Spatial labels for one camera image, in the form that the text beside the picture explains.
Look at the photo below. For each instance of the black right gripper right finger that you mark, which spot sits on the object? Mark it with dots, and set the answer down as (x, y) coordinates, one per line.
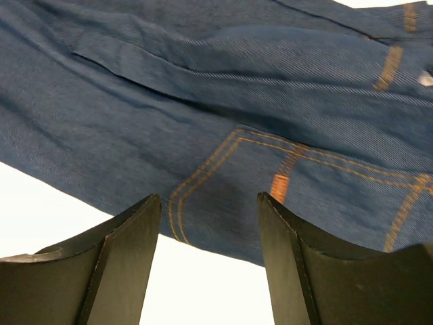
(317, 278)

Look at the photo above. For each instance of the dark blue denim trousers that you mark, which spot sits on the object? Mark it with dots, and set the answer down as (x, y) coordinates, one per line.
(207, 103)

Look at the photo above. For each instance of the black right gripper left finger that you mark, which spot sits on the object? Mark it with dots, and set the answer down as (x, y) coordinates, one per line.
(97, 277)

